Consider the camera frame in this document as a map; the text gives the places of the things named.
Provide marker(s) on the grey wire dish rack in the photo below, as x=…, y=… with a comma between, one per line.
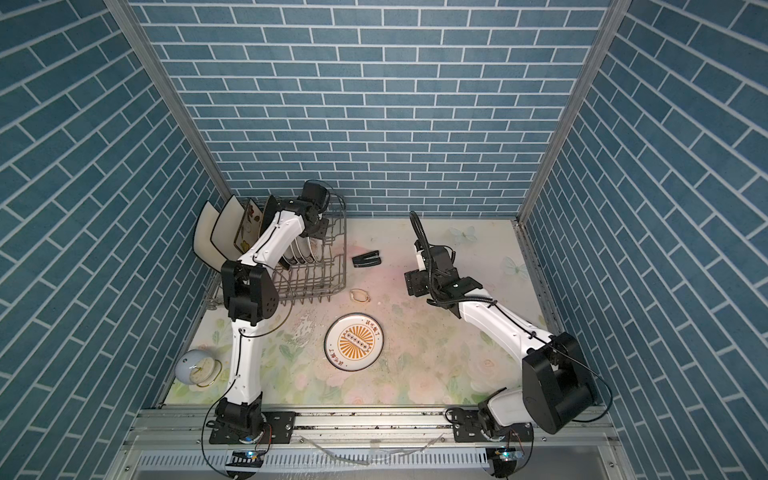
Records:
x=323, y=278

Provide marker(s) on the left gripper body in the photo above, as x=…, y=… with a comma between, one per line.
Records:
x=319, y=230

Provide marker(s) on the green rim round plate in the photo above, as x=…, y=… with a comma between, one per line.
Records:
x=301, y=253

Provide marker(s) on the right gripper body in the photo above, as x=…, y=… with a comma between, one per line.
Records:
x=422, y=284

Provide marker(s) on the aluminium mounting rail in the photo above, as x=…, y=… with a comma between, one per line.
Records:
x=578, y=451

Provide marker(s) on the round plate orange sunburst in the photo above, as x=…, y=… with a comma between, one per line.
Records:
x=353, y=342

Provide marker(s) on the floral square plate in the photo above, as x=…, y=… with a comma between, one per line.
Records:
x=249, y=228

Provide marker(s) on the white square plate inner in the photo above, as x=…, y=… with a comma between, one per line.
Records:
x=225, y=229

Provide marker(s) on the base circuit board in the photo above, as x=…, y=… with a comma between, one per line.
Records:
x=504, y=455
x=245, y=459

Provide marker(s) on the white square plate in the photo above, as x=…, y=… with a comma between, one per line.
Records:
x=225, y=229
x=203, y=245

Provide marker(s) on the white cable duct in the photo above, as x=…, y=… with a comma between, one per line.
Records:
x=315, y=461

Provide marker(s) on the white round bowl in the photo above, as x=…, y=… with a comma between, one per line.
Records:
x=197, y=368

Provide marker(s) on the black stapler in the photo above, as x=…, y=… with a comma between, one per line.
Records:
x=366, y=260

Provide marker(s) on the white square plate outer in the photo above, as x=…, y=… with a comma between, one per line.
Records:
x=203, y=245

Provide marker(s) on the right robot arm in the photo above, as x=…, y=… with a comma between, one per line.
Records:
x=556, y=384

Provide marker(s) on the black square plate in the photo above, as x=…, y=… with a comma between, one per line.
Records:
x=269, y=212

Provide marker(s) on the right base circuit board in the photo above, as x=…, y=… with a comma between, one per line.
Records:
x=504, y=455

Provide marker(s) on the left base circuit board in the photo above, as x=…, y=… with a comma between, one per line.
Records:
x=245, y=459

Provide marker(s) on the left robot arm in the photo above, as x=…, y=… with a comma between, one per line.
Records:
x=251, y=298

